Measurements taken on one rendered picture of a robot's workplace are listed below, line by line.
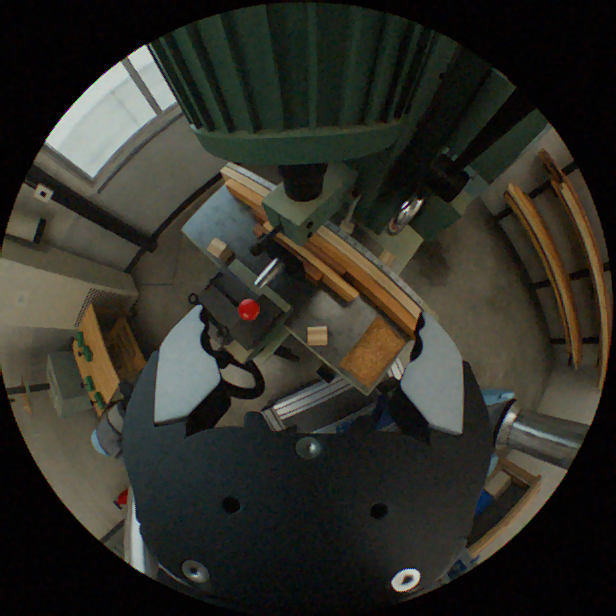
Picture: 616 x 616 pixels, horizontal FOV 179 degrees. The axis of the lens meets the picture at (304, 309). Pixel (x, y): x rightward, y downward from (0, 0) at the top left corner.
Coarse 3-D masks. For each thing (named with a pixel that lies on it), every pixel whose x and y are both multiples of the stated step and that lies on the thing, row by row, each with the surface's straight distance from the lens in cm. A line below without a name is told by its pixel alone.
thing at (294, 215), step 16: (336, 176) 31; (352, 176) 31; (272, 192) 29; (336, 192) 29; (272, 208) 27; (288, 208) 27; (304, 208) 26; (320, 208) 27; (336, 208) 33; (272, 224) 32; (288, 224) 27; (304, 224) 26; (320, 224) 32; (304, 240) 30
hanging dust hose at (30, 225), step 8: (16, 208) 161; (16, 216) 155; (24, 216) 156; (32, 216) 159; (8, 224) 155; (16, 224) 155; (24, 224) 154; (32, 224) 155; (40, 224) 156; (8, 232) 159; (16, 232) 158; (24, 232) 155; (32, 232) 155; (40, 232) 155; (32, 240) 158
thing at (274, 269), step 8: (264, 232) 34; (272, 240) 33; (264, 248) 37; (272, 248) 32; (280, 248) 32; (272, 256) 38; (280, 256) 32; (288, 256) 32; (272, 264) 35; (280, 264) 35; (288, 264) 33; (296, 264) 31; (264, 272) 35; (272, 272) 35; (280, 272) 36; (288, 272) 40; (296, 272) 33; (304, 272) 35; (264, 280) 35; (272, 280) 35
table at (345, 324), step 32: (224, 192) 56; (192, 224) 55; (224, 224) 50; (256, 224) 47; (256, 256) 43; (288, 288) 40; (320, 288) 40; (288, 320) 39; (320, 320) 39; (352, 320) 40; (384, 320) 42; (320, 352) 39; (352, 384) 42
